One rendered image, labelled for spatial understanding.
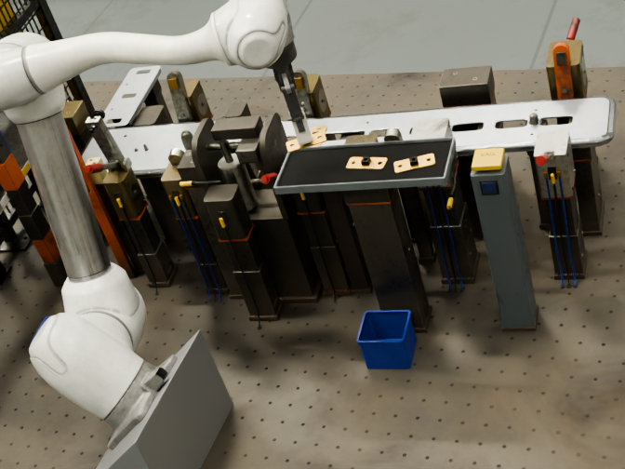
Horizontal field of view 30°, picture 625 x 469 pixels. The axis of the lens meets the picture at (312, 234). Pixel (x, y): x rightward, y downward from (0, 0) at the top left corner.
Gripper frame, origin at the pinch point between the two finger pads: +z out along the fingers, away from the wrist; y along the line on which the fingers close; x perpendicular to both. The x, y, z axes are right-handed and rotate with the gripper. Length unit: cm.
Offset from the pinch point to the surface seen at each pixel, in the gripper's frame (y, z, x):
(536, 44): 207, 126, -96
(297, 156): 4.4, 9.9, 2.9
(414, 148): -5.3, 9.9, -21.3
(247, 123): 18.9, 7.1, 11.8
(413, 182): -16.5, 10.1, -18.6
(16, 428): -3, 56, 86
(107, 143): 36, 12, 47
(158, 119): 69, 29, 38
